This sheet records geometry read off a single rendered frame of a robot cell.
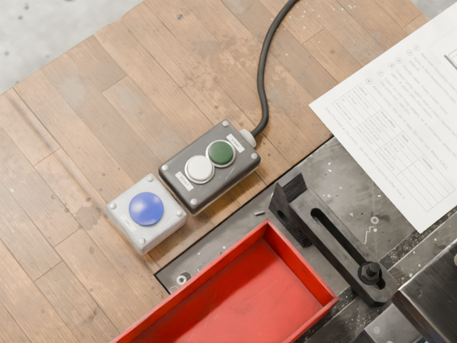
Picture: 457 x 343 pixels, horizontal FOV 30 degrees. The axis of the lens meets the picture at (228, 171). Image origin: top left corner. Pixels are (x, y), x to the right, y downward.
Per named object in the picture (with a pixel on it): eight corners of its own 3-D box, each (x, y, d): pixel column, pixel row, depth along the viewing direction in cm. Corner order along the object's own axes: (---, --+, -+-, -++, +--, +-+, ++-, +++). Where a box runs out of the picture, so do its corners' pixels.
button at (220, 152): (202, 156, 102) (203, 150, 100) (221, 142, 103) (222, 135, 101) (218, 173, 101) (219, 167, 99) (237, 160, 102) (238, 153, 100)
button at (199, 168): (181, 171, 101) (182, 165, 99) (200, 157, 102) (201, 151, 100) (197, 189, 100) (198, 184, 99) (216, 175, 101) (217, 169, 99)
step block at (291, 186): (267, 207, 102) (277, 181, 94) (285, 193, 103) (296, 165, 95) (303, 248, 100) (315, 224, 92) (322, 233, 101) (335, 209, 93)
